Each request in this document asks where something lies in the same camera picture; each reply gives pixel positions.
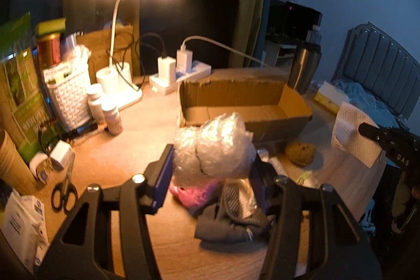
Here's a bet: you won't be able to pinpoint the white paper towel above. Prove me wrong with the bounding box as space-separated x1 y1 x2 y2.
331 102 382 168

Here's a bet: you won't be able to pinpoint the clear bubble wrap bundle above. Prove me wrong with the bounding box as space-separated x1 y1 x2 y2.
173 112 256 188

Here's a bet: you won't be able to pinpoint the brown fuzzy ball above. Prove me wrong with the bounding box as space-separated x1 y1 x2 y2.
285 141 317 167

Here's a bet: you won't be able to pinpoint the small brown-labelled bottle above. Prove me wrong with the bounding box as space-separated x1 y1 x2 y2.
101 100 123 136

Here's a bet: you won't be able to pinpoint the black scissors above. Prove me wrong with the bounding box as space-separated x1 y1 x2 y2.
51 156 78 215

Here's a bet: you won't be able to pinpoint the yellow white tissue box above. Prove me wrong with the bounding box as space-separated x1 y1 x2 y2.
314 81 350 114

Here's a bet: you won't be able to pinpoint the small white box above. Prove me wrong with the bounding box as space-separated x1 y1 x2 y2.
50 140 75 171

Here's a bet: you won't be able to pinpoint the grey padded headboard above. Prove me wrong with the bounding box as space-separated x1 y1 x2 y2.
332 22 419 119

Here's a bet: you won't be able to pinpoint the black marker pen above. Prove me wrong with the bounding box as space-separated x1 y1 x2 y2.
61 121 98 141

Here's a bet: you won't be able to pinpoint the grey dark cloth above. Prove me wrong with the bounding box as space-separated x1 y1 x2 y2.
194 179 273 244

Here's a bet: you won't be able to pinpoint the small white bottle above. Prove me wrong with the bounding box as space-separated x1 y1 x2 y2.
87 83 105 124

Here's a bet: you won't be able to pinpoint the white tissue roll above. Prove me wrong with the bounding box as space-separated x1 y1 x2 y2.
96 62 132 96

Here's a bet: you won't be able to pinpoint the white plastic packet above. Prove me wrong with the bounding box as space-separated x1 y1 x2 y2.
1 190 50 273

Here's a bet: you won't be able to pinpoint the white charger adapter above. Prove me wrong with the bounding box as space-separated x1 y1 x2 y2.
158 56 176 84

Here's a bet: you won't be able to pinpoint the white woven basket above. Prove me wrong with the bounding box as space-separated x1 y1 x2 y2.
46 64 91 131

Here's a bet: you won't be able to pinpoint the stainless steel tumbler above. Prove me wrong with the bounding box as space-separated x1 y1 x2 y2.
288 42 322 94

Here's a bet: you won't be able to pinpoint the white power strip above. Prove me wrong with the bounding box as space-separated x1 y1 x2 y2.
149 60 211 95

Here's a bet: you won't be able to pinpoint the open cardboard box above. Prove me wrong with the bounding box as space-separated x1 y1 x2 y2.
177 68 313 143

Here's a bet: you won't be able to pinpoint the green printed box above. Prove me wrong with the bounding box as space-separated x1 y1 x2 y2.
1 13 51 163

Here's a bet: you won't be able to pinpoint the brown cardboard backing box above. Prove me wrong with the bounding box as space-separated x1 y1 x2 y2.
76 25 135 84

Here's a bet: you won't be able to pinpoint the red tin can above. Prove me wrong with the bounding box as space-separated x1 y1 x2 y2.
36 33 61 70

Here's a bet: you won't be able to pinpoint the green yellow sponge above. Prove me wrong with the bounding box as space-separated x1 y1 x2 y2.
35 18 66 37

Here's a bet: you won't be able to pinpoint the olive green curtain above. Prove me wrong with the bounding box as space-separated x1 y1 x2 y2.
228 0 270 69

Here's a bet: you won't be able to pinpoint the white charger with cable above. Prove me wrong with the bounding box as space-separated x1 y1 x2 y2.
180 35 270 69

